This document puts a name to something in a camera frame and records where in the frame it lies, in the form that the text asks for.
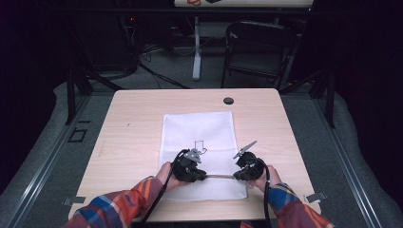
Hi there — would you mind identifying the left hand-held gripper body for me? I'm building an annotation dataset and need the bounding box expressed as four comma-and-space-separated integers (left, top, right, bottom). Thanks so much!
171, 147, 203, 183

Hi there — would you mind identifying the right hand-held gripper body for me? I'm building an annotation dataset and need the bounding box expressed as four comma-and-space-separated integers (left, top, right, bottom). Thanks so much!
232, 140, 268, 181

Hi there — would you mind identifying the white cloth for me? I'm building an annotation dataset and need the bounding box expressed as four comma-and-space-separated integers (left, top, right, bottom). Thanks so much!
158, 110, 249, 202

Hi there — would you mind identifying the person's left hand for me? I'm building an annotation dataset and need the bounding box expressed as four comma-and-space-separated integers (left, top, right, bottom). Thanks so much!
155, 161, 188, 193

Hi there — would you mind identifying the person's right hand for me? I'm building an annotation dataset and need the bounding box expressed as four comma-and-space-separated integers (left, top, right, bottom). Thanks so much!
252, 164, 283, 194

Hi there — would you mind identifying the grey metal clip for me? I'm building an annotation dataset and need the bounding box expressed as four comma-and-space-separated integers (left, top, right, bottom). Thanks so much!
303, 191, 328, 204
62, 196, 86, 207

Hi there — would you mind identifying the black folding chair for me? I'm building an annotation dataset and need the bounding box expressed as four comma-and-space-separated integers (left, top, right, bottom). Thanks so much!
221, 20, 299, 90

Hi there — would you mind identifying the white table leg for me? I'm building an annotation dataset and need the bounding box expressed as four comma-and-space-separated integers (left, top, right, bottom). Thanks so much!
192, 15, 202, 82

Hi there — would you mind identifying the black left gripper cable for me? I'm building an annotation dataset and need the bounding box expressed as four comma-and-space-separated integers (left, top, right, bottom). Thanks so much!
139, 148, 189, 228

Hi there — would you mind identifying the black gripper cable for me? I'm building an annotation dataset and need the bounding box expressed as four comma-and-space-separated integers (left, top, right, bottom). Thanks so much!
139, 148, 189, 228
262, 164, 273, 228

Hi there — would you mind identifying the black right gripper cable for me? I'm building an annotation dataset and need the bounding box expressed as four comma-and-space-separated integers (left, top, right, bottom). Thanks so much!
262, 164, 273, 228

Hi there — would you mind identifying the black floor cable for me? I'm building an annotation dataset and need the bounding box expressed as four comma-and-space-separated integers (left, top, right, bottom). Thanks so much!
137, 60, 192, 90

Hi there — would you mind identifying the aluminium floor rail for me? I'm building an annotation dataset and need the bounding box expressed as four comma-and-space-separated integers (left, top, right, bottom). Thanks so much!
0, 94, 93, 228
312, 94, 386, 228

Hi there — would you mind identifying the black frame stand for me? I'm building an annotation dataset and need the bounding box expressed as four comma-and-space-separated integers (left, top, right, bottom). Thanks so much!
64, 31, 124, 125
278, 66, 336, 129

